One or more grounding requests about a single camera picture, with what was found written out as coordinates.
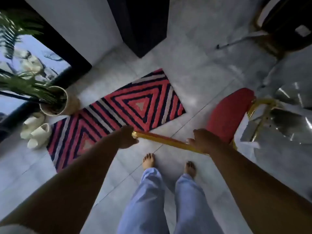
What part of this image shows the person's right hand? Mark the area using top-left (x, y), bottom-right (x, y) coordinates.
top-left (186, 128), bottom-right (226, 156)

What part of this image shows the person's left hand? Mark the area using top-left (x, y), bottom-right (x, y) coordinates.
top-left (114, 125), bottom-right (139, 150)

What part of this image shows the person's left forearm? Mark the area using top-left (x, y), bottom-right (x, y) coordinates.
top-left (0, 130), bottom-right (121, 234)

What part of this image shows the person's right forearm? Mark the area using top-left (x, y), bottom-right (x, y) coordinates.
top-left (209, 141), bottom-right (312, 234)

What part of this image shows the person's right foot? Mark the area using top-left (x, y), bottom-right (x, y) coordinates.
top-left (183, 161), bottom-right (197, 179)

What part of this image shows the person's foot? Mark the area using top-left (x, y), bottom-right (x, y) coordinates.
top-left (183, 161), bottom-right (197, 179)
top-left (142, 153), bottom-right (156, 170)

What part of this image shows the person's left foot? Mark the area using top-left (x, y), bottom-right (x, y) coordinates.
top-left (142, 153), bottom-right (156, 170)

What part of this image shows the red navy striped rug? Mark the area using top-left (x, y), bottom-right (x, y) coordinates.
top-left (46, 68), bottom-right (186, 173)

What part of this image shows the beige woven plant pot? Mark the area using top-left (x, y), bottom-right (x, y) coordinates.
top-left (39, 85), bottom-right (81, 117)

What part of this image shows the round table white tablecloth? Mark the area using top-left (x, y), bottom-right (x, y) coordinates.
top-left (262, 80), bottom-right (312, 147)

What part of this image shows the green palm plant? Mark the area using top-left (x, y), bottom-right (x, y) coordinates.
top-left (0, 9), bottom-right (68, 106)

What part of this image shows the black framed glass door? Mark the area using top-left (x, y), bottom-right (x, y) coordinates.
top-left (0, 0), bottom-right (93, 144)

